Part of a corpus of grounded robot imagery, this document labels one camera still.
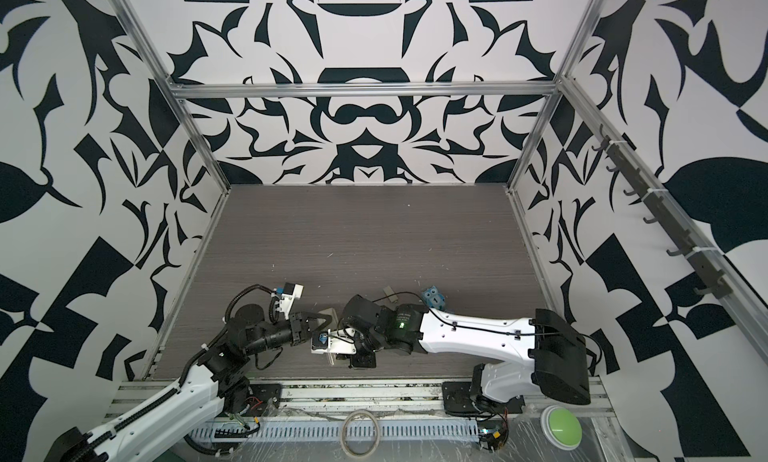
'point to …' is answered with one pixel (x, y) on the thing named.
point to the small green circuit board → (493, 434)
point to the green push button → (561, 427)
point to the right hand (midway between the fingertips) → (338, 351)
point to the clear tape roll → (342, 439)
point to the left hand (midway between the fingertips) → (332, 317)
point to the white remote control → (332, 326)
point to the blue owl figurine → (433, 298)
